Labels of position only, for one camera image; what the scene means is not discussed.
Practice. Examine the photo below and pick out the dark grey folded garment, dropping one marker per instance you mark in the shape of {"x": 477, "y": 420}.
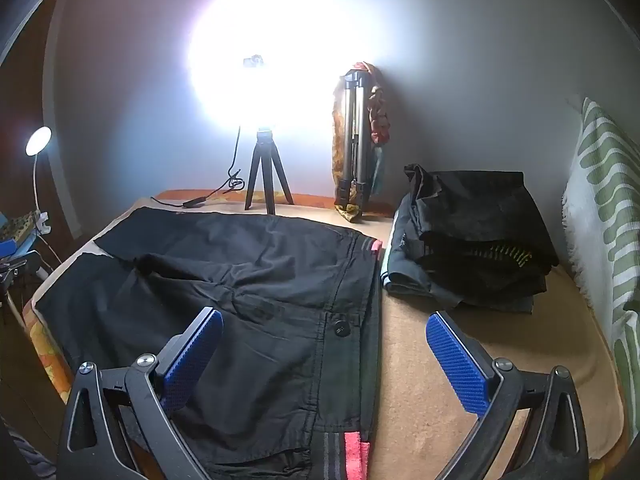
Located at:
{"x": 405, "y": 270}

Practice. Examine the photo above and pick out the silver folded tripod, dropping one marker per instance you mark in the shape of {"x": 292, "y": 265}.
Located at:
{"x": 352, "y": 135}

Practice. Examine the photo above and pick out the white clip desk lamp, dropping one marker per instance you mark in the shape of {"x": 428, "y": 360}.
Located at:
{"x": 38, "y": 140}

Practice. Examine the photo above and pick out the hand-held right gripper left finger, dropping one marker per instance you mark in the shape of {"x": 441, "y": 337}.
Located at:
{"x": 192, "y": 355}

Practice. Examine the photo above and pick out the small black tripod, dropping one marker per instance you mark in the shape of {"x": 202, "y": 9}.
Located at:
{"x": 265, "y": 160}

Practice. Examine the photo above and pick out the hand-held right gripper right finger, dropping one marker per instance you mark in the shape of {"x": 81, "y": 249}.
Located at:
{"x": 455, "y": 360}

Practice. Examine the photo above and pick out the striped grey clothing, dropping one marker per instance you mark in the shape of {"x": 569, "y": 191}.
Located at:
{"x": 35, "y": 455}

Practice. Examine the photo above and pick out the green white striped blanket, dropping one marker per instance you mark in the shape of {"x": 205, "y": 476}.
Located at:
{"x": 610, "y": 200}

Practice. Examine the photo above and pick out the blue box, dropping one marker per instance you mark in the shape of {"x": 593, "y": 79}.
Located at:
{"x": 7, "y": 250}

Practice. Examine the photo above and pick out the bright video light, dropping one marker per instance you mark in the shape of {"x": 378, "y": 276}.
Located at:
{"x": 285, "y": 55}

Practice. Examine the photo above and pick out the black folded garment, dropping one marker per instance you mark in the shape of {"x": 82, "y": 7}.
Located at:
{"x": 480, "y": 210}

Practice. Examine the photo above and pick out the black pants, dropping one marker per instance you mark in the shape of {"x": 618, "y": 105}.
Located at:
{"x": 225, "y": 270}

